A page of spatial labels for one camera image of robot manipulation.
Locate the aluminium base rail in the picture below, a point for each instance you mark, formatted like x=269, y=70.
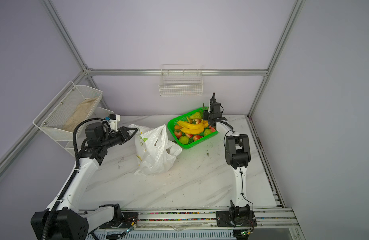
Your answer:
x=262, y=224

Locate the fake green starfruit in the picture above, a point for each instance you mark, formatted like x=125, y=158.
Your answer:
x=196, y=115

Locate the beige cloth in bin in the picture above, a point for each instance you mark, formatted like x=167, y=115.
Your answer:
x=81, y=112

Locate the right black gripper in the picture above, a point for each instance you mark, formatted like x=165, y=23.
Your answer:
x=213, y=106

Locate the white wire wall basket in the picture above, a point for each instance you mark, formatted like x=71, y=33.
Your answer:
x=181, y=80

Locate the white plastic bag lemon print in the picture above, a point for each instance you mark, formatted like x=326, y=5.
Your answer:
x=155, y=153

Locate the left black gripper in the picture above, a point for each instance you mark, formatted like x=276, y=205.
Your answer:
x=121, y=134

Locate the fake yellow banana bunch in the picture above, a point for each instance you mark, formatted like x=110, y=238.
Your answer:
x=192, y=129

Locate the upper white mesh shelf bin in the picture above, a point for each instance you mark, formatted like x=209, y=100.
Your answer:
x=63, y=105

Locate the green plastic fruit basket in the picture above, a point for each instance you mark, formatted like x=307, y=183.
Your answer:
x=207, y=134

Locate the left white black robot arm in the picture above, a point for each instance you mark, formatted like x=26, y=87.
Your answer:
x=62, y=219

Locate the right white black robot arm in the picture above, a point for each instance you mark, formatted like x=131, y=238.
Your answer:
x=238, y=157

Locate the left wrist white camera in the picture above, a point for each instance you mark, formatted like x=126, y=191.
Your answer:
x=113, y=121

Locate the fake green apple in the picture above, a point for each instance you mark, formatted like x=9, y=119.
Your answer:
x=184, y=140

